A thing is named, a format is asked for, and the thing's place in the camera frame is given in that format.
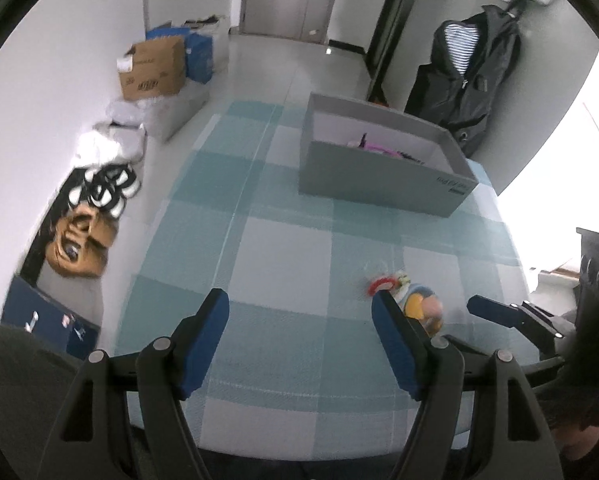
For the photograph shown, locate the tan leather boots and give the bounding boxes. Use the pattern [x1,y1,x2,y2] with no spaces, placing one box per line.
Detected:
[46,205,117,278]

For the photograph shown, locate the black jacket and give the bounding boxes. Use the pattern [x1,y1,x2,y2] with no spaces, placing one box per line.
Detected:
[404,5,523,158]

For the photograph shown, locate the light blue ring bracelet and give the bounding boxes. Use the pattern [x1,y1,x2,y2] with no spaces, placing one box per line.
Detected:
[399,284,437,311]

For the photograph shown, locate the blue plaid tablecloth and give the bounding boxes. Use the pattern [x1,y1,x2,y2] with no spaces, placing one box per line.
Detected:
[114,100,545,461]

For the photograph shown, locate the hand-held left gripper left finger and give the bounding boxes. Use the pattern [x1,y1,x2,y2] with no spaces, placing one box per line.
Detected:
[49,288,230,480]

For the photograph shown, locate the grey cardboard box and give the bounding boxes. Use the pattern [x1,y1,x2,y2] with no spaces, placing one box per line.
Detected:
[298,91,480,218]

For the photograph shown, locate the crumpled white plastic bag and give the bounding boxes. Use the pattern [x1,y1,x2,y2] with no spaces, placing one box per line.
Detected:
[75,122,147,166]

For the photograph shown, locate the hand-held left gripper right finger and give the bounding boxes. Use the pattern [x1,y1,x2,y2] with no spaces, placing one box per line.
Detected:
[371,291,565,480]

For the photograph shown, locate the blue cardboard box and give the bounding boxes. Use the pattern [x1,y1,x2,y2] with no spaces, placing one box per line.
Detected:
[184,32,214,83]

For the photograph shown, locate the grey plastic bag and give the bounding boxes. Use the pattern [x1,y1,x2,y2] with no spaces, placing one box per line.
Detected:
[110,80,211,142]

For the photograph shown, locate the blue paper bag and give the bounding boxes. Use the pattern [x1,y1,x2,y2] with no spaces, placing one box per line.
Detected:
[146,27,190,41]

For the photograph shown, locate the dark blue box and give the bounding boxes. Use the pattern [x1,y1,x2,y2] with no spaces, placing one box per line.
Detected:
[0,276,100,361]

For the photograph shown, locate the striped shirt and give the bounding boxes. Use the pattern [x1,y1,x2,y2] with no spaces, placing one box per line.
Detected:
[444,25,480,71]

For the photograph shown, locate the black door frame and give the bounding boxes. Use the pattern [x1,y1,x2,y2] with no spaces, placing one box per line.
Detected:
[365,0,430,103]

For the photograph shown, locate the red clear hair clip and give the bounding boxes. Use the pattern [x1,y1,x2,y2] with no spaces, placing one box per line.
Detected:
[367,272,397,297]

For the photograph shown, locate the black white sneaker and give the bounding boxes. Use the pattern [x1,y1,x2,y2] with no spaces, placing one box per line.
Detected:
[96,165,140,198]
[68,172,125,216]

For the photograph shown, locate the black floor mat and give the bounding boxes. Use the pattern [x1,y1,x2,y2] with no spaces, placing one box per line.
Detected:
[16,170,87,286]

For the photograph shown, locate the brown cardboard box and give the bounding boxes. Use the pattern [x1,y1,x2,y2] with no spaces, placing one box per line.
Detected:
[118,36,186,101]

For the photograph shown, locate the tall white plastic bag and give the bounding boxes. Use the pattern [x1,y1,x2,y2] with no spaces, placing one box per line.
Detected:
[212,16,230,73]

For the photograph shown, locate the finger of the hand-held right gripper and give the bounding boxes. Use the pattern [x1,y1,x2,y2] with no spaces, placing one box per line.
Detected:
[467,295,576,358]

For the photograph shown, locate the purple ring bracelet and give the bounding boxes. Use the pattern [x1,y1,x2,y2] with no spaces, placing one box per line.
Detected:
[364,142,403,157]

